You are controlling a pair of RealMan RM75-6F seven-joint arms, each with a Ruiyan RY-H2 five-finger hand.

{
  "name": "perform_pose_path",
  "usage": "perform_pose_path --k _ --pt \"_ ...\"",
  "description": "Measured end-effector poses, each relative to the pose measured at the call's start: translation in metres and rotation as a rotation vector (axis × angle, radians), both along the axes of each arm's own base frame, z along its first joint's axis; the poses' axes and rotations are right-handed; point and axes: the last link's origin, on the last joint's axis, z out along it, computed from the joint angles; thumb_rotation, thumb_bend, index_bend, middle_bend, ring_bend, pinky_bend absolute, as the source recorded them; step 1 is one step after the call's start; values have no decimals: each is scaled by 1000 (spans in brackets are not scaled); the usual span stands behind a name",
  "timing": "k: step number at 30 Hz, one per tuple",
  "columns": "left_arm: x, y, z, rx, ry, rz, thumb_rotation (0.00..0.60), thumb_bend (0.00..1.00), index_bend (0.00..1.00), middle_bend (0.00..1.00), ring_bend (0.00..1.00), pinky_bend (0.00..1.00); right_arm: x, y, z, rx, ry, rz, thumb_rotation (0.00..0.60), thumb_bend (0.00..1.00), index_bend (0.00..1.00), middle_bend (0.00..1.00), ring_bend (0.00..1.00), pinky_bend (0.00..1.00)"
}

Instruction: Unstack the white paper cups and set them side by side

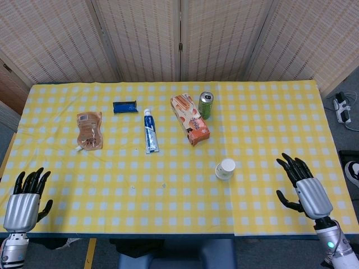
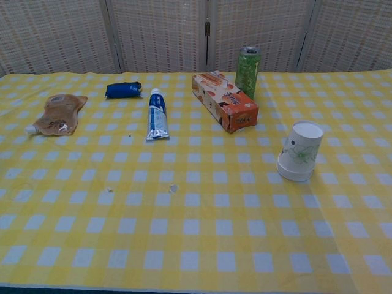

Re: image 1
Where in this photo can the blue snack packet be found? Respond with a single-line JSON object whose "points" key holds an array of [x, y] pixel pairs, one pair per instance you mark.
{"points": [[125, 107]]}

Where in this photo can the white floral paper cup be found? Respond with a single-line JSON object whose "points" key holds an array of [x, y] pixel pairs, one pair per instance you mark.
{"points": [[223, 179], [227, 166]]}

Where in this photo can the blue white toothpaste tube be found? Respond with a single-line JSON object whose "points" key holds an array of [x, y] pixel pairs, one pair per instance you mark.
{"points": [[150, 131]]}

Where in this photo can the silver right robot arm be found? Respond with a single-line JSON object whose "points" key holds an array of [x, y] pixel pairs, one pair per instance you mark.
{"points": [[335, 246]]}

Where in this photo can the woven folding screen panel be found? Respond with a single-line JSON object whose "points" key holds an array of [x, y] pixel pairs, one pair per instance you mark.
{"points": [[50, 39], [221, 39], [308, 42], [140, 39]]}

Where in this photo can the yellow white checked tablecloth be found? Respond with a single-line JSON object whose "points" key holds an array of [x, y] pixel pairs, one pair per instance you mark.
{"points": [[168, 193]]}

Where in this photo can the black and silver left hand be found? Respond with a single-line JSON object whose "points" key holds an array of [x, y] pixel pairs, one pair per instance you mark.
{"points": [[22, 210]]}

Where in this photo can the black and silver right hand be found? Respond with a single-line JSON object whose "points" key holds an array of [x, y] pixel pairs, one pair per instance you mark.
{"points": [[312, 197]]}

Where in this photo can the white power strip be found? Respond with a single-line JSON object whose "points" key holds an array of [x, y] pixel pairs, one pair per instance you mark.
{"points": [[342, 109]]}

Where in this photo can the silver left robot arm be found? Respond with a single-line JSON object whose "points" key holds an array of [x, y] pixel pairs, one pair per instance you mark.
{"points": [[14, 249]]}

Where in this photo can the brown wooden board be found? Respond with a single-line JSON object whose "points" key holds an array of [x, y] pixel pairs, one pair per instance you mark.
{"points": [[11, 87]]}

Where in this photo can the green drink can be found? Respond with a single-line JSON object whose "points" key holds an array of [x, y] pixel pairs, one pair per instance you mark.
{"points": [[205, 107]]}

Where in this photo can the black floor mat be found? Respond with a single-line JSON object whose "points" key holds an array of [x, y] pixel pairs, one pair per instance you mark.
{"points": [[343, 157]]}

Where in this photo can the orange tissue box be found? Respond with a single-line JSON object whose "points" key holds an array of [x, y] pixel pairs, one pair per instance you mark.
{"points": [[189, 117]]}

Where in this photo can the brown spouted pouch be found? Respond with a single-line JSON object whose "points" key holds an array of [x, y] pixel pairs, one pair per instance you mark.
{"points": [[90, 131]]}

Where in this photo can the black and white shoe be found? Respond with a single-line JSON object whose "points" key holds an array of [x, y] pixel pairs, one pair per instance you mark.
{"points": [[352, 175]]}

